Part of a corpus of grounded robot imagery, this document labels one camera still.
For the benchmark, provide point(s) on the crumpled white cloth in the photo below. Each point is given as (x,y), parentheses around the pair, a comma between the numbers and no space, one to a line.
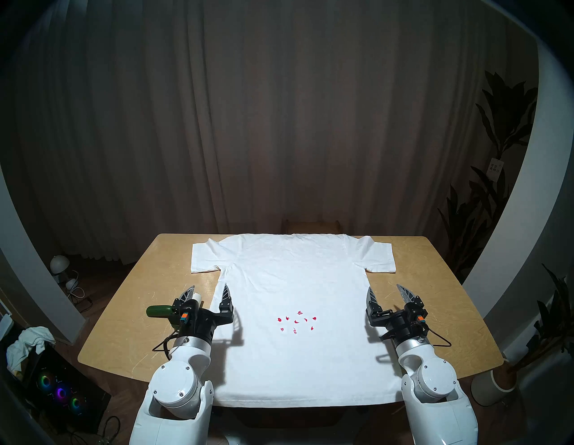
(27,341)

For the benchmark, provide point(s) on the white curved arch pillar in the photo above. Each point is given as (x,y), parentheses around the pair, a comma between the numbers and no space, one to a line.
(31,278)
(515,224)

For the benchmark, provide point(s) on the white box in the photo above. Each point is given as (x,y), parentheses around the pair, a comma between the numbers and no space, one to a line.
(5,325)

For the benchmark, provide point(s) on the plant in white pot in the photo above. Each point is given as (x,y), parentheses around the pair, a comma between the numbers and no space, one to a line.
(493,381)

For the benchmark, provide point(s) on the tall dark leafy plant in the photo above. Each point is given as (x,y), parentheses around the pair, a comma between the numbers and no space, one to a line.
(506,116)

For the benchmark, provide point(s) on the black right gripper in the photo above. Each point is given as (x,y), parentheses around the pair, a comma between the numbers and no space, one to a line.
(397,323)

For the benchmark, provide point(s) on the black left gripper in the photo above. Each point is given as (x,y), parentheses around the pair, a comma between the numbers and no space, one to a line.
(204,325)

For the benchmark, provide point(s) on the wooden chair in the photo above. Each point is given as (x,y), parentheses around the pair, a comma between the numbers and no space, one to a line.
(309,228)

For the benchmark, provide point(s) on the white plant tag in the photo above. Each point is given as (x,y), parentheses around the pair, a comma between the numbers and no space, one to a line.
(495,169)

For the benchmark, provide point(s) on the large white mushroom lamp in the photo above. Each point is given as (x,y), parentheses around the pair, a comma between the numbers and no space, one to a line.
(58,263)

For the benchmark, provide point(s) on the computer with rgb fans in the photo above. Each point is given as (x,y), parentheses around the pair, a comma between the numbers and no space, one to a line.
(63,394)

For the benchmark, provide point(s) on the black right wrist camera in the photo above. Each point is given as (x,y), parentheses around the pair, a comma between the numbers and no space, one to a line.
(417,314)

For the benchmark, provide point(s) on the brown pleated curtain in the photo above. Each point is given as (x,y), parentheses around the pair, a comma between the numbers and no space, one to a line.
(269,112)

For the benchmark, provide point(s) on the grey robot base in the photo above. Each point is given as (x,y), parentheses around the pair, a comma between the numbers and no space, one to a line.
(233,440)

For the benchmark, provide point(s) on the white t-shirt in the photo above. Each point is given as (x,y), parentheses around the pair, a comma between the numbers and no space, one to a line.
(291,278)

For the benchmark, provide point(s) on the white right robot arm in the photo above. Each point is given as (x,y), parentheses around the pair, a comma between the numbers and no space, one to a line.
(430,381)

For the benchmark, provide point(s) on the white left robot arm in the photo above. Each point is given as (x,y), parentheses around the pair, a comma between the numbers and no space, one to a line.
(175,394)

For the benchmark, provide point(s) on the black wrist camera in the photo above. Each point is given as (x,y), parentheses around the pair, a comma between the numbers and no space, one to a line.
(417,314)
(184,310)

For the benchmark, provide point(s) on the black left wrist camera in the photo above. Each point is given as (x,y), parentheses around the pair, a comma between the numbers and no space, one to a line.
(184,310)

